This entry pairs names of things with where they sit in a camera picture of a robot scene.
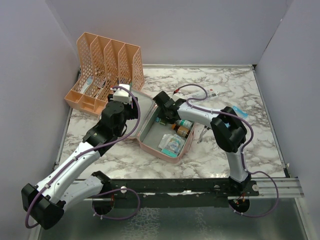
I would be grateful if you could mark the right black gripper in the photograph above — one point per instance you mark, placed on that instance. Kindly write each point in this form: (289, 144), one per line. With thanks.
(161, 115)

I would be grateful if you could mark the white medicine bottle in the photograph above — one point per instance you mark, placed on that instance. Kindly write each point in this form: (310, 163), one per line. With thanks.
(185, 123)

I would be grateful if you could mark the white tube in organizer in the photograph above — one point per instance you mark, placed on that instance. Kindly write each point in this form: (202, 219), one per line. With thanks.
(86, 84)

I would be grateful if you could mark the blue item plastic bag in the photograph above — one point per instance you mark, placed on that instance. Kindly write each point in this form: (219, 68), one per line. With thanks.
(169, 153)

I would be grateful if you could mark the long white packaged strip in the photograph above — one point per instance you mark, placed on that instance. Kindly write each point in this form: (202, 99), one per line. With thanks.
(210, 93)

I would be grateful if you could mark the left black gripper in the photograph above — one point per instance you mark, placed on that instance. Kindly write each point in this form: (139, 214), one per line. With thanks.
(132, 108)

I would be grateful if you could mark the brown bottle orange cap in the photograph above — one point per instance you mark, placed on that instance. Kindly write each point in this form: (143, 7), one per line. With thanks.
(181, 130)

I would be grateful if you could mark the orange mesh file organizer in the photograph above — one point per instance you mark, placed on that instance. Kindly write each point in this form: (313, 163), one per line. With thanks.
(110, 62)

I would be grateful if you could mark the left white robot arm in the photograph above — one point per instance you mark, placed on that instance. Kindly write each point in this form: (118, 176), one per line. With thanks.
(46, 202)

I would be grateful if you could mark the blue packet plastic bag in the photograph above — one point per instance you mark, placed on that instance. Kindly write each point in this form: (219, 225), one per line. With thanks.
(239, 115)

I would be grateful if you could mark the alcohol wipes plastic bag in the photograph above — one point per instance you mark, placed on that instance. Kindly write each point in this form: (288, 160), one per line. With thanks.
(172, 142)

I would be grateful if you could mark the metal scissors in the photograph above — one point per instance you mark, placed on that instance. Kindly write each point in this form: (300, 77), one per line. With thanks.
(203, 132)

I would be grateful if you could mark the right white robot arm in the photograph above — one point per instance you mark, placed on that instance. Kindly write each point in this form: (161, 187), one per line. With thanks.
(228, 130)

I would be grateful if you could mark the pink medicine kit case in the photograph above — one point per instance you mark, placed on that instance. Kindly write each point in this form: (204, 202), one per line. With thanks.
(160, 135)

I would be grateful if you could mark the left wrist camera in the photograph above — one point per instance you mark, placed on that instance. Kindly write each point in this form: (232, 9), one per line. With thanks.
(120, 95)

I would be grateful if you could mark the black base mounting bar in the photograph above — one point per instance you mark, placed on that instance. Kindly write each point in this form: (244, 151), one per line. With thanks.
(170, 192)

